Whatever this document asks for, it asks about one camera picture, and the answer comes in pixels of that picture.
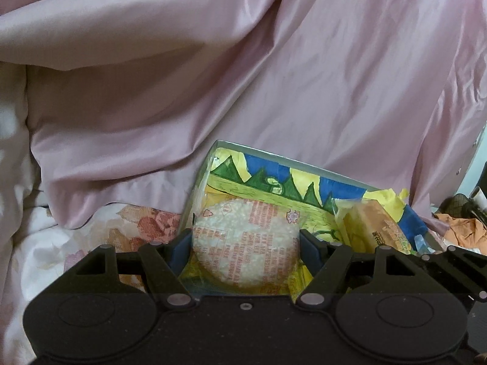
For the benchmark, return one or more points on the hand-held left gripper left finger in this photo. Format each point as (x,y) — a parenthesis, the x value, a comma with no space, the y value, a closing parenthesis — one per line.
(182,251)

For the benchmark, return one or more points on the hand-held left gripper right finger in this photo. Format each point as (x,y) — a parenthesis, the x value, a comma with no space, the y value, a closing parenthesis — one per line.
(307,251)

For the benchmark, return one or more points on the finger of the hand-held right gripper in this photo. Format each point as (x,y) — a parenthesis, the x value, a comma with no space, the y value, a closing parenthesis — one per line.
(460,270)

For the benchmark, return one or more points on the round rice cracker packet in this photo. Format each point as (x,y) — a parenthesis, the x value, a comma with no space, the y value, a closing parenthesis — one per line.
(243,243)

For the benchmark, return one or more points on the yellow bread packet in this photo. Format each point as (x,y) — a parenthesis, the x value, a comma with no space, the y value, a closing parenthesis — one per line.
(376,224)

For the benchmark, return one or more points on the colourful illustrated cardboard box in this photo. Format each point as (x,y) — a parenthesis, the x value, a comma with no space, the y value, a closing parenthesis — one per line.
(289,161)

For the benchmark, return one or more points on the orange cloth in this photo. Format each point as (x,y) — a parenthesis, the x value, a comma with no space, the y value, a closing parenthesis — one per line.
(464,232)

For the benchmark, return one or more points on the floral bedsheet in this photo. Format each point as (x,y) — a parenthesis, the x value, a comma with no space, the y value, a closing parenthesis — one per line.
(133,224)

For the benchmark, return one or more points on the white tube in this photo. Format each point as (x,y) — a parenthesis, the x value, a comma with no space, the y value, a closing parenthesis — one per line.
(480,193)

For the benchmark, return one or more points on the painted paper lining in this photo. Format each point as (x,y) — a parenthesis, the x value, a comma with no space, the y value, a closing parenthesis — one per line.
(266,182)

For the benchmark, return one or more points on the white quilt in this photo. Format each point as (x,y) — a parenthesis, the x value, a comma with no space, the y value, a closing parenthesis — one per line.
(15,159)

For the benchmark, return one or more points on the pink curtain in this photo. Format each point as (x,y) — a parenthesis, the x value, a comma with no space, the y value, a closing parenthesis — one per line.
(228,64)

